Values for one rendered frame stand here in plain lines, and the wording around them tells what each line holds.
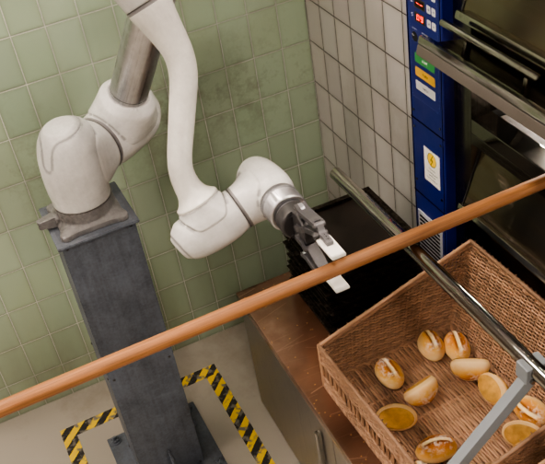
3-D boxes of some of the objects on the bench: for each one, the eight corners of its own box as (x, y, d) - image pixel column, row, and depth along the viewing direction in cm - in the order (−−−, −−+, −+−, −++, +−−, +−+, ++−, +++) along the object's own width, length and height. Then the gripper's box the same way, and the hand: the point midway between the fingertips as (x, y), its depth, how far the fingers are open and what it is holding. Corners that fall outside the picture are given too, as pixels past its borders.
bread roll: (376, 427, 219) (376, 400, 219) (418, 428, 217) (417, 400, 217) (375, 432, 213) (374, 404, 214) (417, 433, 211) (416, 404, 212)
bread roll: (558, 412, 208) (548, 409, 204) (543, 436, 208) (532, 433, 205) (526, 389, 215) (516, 385, 211) (511, 412, 216) (500, 408, 212)
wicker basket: (471, 312, 245) (471, 234, 228) (620, 451, 203) (633, 368, 186) (318, 385, 232) (306, 307, 215) (443, 550, 189) (440, 469, 173)
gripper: (300, 168, 183) (353, 225, 165) (311, 245, 195) (362, 305, 178) (268, 180, 181) (318, 238, 164) (281, 258, 193) (329, 319, 176)
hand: (334, 265), depth 173 cm, fingers open, 8 cm apart
